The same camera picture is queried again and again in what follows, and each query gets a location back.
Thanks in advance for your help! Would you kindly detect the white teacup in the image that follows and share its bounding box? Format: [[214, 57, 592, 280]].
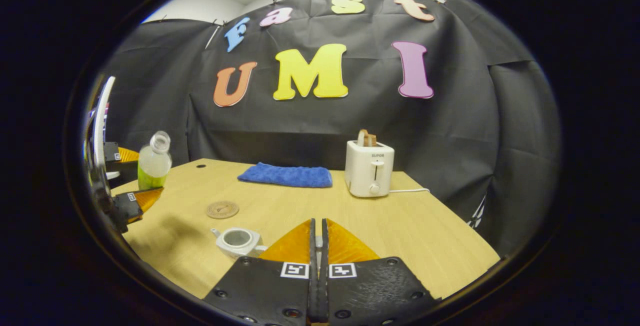
[[210, 227, 268, 260]]

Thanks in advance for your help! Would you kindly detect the round cork coaster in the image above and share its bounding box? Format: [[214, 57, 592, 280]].
[[206, 200, 240, 220]]

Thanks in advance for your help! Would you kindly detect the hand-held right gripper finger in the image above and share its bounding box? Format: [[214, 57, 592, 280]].
[[202, 218, 318, 326], [320, 218, 443, 326]]

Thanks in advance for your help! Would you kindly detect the blue towel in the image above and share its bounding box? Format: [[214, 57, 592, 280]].
[[237, 162, 333, 189]]

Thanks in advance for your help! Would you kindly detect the white toaster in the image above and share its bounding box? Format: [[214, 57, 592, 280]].
[[344, 140, 395, 198]]

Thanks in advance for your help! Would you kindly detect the green label water bottle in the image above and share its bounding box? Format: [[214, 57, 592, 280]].
[[137, 131, 173, 191]]

